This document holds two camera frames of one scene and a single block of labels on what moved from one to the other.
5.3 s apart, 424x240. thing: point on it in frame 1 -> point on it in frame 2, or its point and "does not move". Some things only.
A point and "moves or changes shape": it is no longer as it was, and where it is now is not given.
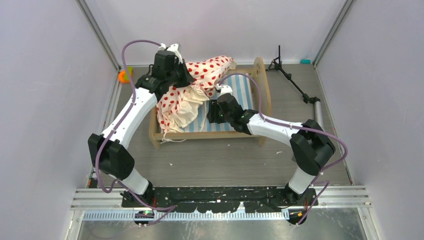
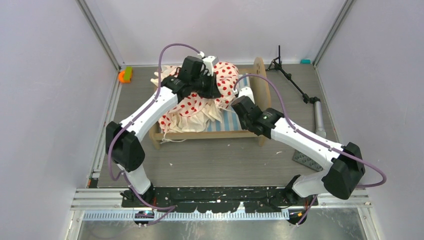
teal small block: [305, 61] does not move
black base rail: [221, 199] does not move
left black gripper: [187, 78] -> [213, 92]
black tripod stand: [276, 64] does not move
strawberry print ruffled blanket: [182, 107] moves or changes shape
